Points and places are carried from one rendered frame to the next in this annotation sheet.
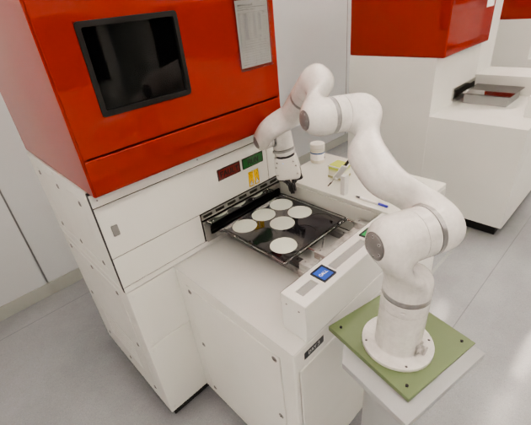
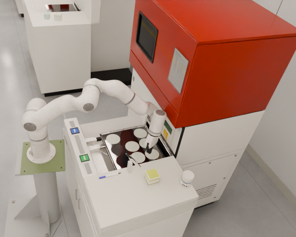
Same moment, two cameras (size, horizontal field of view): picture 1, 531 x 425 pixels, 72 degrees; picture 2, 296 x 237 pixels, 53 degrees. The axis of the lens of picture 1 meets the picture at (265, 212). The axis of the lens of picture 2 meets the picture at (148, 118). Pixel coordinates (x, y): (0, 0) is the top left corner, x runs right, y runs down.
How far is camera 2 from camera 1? 231 cm
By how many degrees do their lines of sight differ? 78
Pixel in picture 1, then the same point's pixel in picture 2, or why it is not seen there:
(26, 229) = not seen: hidden behind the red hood
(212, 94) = (157, 73)
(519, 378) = not seen: outside the picture
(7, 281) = not seen: hidden behind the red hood
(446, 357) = (24, 161)
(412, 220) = (31, 103)
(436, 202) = (32, 112)
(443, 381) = (19, 155)
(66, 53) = (136, 17)
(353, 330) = (56, 144)
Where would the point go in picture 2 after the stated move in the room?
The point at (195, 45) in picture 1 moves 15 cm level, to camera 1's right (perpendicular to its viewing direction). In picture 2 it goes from (159, 49) to (151, 60)
